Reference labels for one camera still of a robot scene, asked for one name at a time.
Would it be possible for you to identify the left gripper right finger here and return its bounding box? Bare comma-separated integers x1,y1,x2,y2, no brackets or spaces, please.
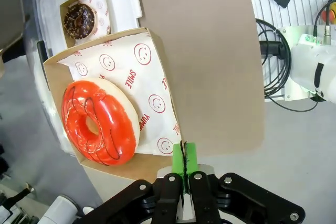
185,142,307,224

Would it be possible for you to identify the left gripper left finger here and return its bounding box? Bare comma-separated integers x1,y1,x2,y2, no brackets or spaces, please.
86,142,186,224

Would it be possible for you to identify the red glazed donut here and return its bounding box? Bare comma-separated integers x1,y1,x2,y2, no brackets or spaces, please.
61,78,141,166

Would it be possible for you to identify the brown cardboard donut box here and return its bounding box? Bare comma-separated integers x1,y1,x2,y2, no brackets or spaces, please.
59,0,112,49
43,26,185,183

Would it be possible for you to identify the white smile print paper liner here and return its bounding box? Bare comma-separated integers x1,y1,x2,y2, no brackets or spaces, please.
75,0,111,47
57,31,182,155

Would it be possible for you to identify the chocolate donut with colourful sprinkles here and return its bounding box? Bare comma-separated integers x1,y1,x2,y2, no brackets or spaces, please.
64,3,97,40

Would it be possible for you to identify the white cylindrical object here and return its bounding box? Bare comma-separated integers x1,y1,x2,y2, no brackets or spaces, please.
39,194,80,224

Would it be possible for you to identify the red emergency stop button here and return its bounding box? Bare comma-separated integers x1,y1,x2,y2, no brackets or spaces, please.
324,7,336,23

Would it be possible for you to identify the black cable bundle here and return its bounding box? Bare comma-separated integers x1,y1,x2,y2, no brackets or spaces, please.
256,18,320,112

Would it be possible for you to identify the thin black cable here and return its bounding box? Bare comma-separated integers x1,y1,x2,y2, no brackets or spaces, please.
313,0,336,36

